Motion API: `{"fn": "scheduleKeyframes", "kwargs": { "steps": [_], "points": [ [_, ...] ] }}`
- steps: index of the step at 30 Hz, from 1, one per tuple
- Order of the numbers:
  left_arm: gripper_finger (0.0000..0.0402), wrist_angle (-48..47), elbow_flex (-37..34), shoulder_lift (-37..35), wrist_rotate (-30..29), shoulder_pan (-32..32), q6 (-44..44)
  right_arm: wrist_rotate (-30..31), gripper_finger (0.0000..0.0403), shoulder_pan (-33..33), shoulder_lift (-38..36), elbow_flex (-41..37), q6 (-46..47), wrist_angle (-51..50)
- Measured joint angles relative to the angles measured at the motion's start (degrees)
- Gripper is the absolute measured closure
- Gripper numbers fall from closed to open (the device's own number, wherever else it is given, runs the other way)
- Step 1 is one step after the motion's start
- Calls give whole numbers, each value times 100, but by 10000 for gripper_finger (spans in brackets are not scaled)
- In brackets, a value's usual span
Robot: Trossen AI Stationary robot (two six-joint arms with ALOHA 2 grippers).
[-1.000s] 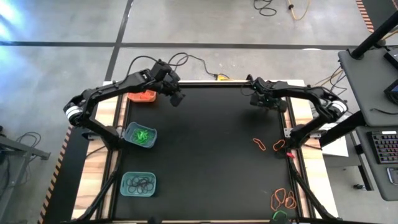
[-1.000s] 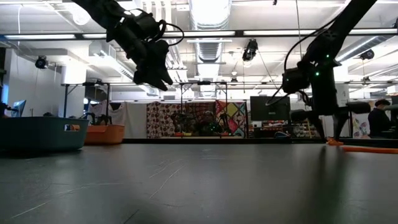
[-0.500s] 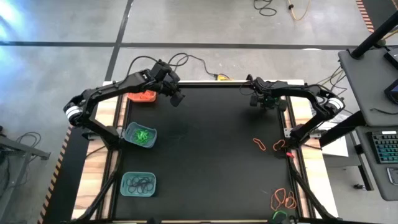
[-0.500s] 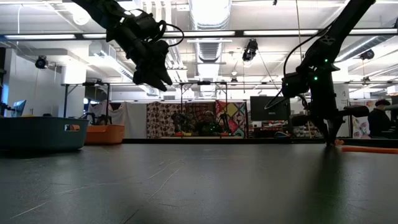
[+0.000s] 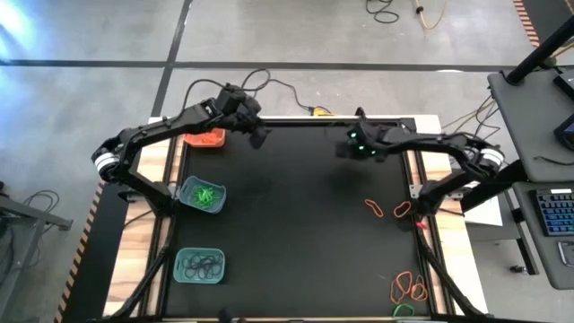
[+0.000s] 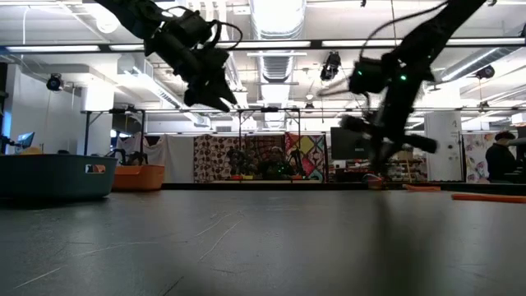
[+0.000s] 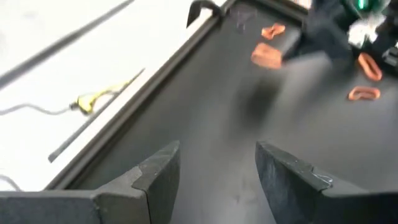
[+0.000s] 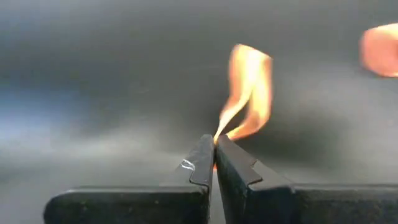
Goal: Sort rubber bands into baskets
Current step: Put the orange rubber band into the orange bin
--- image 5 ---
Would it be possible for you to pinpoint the yellow floor cable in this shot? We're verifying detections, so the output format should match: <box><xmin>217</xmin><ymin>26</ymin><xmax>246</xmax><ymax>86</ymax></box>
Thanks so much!
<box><xmin>413</xmin><ymin>0</ymin><xmax>449</xmax><ymax>31</ymax></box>

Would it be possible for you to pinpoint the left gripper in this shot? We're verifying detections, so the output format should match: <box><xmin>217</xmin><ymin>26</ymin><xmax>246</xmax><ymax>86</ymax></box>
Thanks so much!
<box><xmin>223</xmin><ymin>100</ymin><xmax>273</xmax><ymax>149</ymax></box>

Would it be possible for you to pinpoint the black floor mat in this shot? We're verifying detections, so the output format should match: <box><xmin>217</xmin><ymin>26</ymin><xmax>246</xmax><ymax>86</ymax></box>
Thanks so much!
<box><xmin>60</xmin><ymin>179</ymin><xmax>144</xmax><ymax>323</ymax></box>

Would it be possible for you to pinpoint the black metal table frame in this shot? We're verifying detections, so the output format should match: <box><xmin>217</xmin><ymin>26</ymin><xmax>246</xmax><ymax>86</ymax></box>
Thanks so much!
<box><xmin>96</xmin><ymin>114</ymin><xmax>494</xmax><ymax>323</ymax></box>

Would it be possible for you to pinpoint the black power cable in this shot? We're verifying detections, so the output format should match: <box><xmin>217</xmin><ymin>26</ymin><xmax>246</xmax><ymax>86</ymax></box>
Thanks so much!
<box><xmin>241</xmin><ymin>67</ymin><xmax>315</xmax><ymax>118</ymax></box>

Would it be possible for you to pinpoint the blue-lit keyboard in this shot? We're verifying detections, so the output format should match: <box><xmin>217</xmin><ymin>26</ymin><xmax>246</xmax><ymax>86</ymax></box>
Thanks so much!
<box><xmin>529</xmin><ymin>188</ymin><xmax>574</xmax><ymax>238</ymax></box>

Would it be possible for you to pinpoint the teal plastic basket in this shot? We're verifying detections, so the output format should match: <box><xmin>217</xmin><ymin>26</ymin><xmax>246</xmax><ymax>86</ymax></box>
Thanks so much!
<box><xmin>172</xmin><ymin>247</ymin><xmax>227</xmax><ymax>285</ymax></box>

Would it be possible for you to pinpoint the white paper sheet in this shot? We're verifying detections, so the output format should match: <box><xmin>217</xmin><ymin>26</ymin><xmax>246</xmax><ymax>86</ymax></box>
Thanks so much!
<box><xmin>464</xmin><ymin>179</ymin><xmax>504</xmax><ymax>228</ymax></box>

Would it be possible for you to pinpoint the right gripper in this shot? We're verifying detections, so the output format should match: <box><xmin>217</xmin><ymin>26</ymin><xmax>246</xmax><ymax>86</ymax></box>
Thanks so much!
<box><xmin>336</xmin><ymin>119</ymin><xmax>395</xmax><ymax>159</ymax></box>

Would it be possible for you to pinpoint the grey floor cable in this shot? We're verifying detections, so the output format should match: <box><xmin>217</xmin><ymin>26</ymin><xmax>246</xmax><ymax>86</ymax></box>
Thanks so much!
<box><xmin>21</xmin><ymin>189</ymin><xmax>62</xmax><ymax>212</ymax></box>

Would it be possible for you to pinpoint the grey metal stand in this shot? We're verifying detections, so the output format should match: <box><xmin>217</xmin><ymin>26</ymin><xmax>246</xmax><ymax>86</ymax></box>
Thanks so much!
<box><xmin>0</xmin><ymin>179</ymin><xmax>74</xmax><ymax>315</ymax></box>

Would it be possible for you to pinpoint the black tablet screen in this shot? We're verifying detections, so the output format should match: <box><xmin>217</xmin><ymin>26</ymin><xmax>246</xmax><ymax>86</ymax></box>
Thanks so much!
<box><xmin>553</xmin><ymin>114</ymin><xmax>574</xmax><ymax>152</ymax></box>

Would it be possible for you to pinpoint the slate blue plastic basket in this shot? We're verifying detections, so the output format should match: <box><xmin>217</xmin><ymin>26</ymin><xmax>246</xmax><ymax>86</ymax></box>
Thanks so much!
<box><xmin>175</xmin><ymin>175</ymin><xmax>228</xmax><ymax>215</ymax></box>

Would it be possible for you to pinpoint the grey keyboard desk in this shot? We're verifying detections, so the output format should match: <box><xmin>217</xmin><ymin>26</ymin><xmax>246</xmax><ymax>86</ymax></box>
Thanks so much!
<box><xmin>512</xmin><ymin>181</ymin><xmax>574</xmax><ymax>292</ymax></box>

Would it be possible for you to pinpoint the orange plastic basket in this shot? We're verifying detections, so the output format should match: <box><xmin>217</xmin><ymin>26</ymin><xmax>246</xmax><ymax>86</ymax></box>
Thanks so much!
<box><xmin>184</xmin><ymin>127</ymin><xmax>227</xmax><ymax>149</ymax></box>

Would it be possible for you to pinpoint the grey side desk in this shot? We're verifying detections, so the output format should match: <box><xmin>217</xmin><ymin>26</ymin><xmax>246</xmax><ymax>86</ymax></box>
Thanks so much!
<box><xmin>487</xmin><ymin>65</ymin><xmax>574</xmax><ymax>184</ymax></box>

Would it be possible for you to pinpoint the black desk cable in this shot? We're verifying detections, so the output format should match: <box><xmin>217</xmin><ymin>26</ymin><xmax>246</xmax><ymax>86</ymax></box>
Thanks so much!
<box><xmin>533</xmin><ymin>155</ymin><xmax>574</xmax><ymax>167</ymax></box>

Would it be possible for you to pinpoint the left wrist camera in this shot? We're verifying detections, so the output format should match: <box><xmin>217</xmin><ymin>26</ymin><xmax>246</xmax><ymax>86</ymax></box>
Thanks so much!
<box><xmin>217</xmin><ymin>83</ymin><xmax>248</xmax><ymax>109</ymax></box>

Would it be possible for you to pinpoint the black floor cable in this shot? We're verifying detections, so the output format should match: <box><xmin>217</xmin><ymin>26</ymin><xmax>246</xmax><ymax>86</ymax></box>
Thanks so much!
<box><xmin>365</xmin><ymin>0</ymin><xmax>401</xmax><ymax>25</ymax></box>

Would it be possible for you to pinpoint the bundle of thin cables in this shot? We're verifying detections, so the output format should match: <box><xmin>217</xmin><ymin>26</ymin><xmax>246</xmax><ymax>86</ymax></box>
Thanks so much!
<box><xmin>441</xmin><ymin>94</ymin><xmax>502</xmax><ymax>140</ymax></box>

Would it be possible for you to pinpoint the black stand beam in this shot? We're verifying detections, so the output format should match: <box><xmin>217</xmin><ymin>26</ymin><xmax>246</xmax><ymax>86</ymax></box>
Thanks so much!
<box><xmin>459</xmin><ymin>159</ymin><xmax>529</xmax><ymax>214</ymax></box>

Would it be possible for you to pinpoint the black stand pole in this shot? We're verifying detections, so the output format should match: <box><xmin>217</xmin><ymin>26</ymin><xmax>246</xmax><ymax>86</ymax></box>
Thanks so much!
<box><xmin>505</xmin><ymin>15</ymin><xmax>574</xmax><ymax>87</ymax></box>

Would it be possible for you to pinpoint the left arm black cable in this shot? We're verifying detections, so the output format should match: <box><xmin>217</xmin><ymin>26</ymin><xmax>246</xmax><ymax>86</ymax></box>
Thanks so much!
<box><xmin>180</xmin><ymin>66</ymin><xmax>273</xmax><ymax>118</ymax></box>

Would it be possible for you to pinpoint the silver desk gadget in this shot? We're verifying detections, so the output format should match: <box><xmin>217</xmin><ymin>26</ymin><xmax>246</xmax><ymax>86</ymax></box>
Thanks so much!
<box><xmin>557</xmin><ymin>240</ymin><xmax>574</xmax><ymax>269</ymax></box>

